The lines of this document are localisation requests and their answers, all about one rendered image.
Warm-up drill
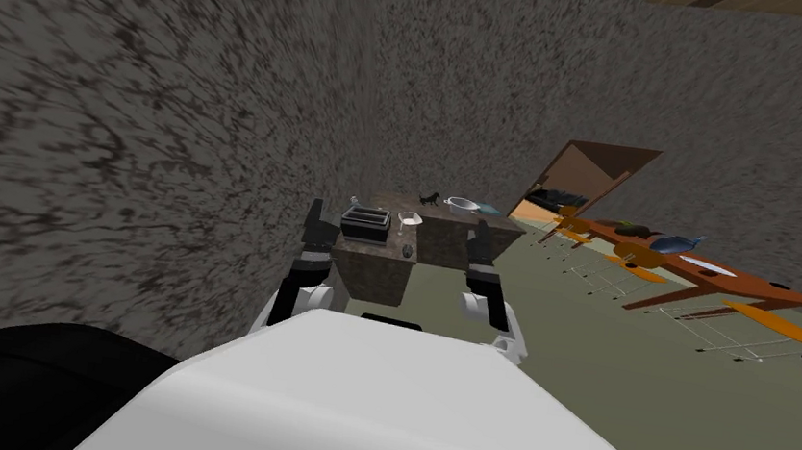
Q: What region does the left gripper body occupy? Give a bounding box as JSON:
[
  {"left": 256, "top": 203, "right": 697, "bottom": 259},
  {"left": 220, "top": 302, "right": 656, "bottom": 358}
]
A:
[{"left": 300, "top": 215, "right": 343, "bottom": 252}]

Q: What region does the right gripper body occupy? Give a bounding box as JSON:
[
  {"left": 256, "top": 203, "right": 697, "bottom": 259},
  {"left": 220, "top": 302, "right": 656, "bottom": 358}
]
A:
[{"left": 464, "top": 232, "right": 503, "bottom": 271}]

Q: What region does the white bowl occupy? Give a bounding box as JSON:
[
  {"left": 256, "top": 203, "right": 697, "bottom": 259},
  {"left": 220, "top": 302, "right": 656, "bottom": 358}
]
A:
[{"left": 441, "top": 194, "right": 483, "bottom": 219}]

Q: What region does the brown stone desk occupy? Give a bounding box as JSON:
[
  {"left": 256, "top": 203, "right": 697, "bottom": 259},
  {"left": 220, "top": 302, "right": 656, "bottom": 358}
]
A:
[{"left": 323, "top": 185, "right": 530, "bottom": 324}]

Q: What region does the black rectangular tray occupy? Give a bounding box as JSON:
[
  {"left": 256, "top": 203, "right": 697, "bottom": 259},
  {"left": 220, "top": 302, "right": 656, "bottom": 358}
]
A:
[{"left": 337, "top": 202, "right": 393, "bottom": 247}]

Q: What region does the clear wine glass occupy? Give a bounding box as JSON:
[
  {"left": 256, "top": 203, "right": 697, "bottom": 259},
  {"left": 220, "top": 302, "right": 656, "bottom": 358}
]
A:
[{"left": 394, "top": 210, "right": 426, "bottom": 241}]

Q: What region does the orange chair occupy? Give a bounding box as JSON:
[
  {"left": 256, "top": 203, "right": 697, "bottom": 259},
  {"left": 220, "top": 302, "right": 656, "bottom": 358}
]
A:
[
  {"left": 652, "top": 289, "right": 802, "bottom": 370},
  {"left": 529, "top": 201, "right": 600, "bottom": 258}
]

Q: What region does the brown open door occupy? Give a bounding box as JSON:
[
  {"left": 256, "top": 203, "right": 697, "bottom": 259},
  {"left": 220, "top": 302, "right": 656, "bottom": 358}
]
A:
[{"left": 505, "top": 131, "right": 664, "bottom": 240}]

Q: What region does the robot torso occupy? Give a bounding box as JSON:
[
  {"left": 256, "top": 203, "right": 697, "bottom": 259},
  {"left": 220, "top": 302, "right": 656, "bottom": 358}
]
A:
[{"left": 64, "top": 276, "right": 744, "bottom": 450}]

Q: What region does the orange-brown dining table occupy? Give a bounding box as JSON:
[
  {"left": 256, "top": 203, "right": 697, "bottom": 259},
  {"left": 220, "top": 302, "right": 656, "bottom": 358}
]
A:
[{"left": 529, "top": 208, "right": 802, "bottom": 334}]

